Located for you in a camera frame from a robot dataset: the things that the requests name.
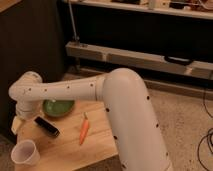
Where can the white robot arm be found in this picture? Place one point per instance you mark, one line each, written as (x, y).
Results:
(133, 121)

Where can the white ceramic cup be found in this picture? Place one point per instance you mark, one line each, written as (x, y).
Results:
(25, 152)

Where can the black handle on shelf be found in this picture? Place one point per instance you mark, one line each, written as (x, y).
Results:
(178, 61)

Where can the grey metal shelf rail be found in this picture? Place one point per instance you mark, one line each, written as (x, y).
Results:
(203, 70)

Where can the green bowl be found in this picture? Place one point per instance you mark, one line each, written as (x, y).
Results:
(57, 108)

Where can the small wooden table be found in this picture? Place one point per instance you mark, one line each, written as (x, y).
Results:
(64, 153)

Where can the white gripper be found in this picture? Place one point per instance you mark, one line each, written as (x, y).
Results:
(16, 124)

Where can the orange carrot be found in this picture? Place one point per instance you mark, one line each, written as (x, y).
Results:
(84, 129)

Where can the metal pole stand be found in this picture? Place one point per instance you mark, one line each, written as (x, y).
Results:
(76, 38)

